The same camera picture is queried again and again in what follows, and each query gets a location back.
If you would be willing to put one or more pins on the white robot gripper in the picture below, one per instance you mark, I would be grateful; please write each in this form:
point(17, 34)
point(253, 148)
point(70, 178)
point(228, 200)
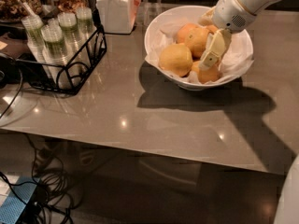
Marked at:
point(230, 12)

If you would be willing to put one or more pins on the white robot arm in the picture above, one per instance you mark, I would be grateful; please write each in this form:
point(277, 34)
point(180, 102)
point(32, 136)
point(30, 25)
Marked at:
point(254, 7)

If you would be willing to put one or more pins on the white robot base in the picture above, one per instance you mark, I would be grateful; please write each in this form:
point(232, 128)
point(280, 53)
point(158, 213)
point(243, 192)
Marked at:
point(288, 205)

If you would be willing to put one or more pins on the back right orange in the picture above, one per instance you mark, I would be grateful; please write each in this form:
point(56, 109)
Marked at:
point(212, 28)

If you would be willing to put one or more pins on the orange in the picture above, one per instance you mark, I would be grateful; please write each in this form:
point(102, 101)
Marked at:
point(176, 58)
point(195, 40)
point(204, 76)
point(212, 28)

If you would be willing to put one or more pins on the centre top orange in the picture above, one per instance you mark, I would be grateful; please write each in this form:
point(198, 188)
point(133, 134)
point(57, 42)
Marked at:
point(195, 40)

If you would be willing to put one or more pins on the white paper bowl liner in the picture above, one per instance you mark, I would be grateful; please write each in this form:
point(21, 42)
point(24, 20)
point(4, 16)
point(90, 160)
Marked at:
point(239, 53)

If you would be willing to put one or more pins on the white ceramic bowl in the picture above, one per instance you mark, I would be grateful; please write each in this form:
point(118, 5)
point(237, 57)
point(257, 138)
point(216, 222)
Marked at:
point(162, 25)

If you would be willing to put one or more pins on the front right orange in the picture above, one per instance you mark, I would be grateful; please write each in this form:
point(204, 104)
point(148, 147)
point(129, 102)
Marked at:
point(204, 76)

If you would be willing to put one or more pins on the front left orange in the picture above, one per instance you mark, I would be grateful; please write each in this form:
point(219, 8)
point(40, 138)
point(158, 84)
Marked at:
point(176, 58)

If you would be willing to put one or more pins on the bowl of nuts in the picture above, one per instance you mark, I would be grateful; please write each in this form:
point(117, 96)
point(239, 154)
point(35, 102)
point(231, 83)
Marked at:
point(14, 11)

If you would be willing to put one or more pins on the white lidded jar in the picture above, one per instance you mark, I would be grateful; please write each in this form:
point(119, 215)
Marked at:
point(117, 16)

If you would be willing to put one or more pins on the plastic cup stack right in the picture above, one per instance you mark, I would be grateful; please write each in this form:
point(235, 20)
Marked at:
point(85, 20)

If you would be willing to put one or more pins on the plastic cup stack back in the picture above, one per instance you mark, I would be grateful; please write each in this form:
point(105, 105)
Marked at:
point(68, 24)

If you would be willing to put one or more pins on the plastic cup stack centre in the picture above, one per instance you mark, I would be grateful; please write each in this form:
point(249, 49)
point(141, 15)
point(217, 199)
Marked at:
point(55, 50)

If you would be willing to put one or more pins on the blue box on floor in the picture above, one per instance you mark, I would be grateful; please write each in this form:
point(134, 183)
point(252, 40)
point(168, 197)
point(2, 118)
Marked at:
point(15, 192)

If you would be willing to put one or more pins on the black wire basket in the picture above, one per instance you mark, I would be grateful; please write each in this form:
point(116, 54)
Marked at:
point(72, 77)

